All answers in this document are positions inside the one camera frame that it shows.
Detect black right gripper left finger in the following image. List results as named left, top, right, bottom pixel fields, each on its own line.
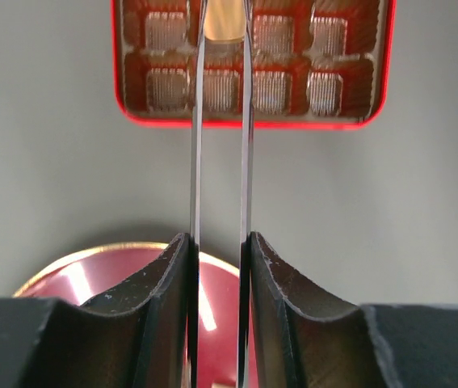
left=0, top=234, right=189, bottom=387

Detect red compartment chocolate box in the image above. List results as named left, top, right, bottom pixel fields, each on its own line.
left=111, top=1, right=396, bottom=130

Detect tan rounded square chocolate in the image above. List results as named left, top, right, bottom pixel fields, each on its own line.
left=204, top=0, right=246, bottom=43

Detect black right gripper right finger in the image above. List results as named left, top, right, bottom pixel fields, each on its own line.
left=250, top=232, right=458, bottom=387

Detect round dark red plate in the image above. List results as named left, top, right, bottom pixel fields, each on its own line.
left=15, top=242, right=239, bottom=387

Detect metal serving tongs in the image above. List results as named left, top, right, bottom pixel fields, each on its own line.
left=187, top=1, right=254, bottom=387

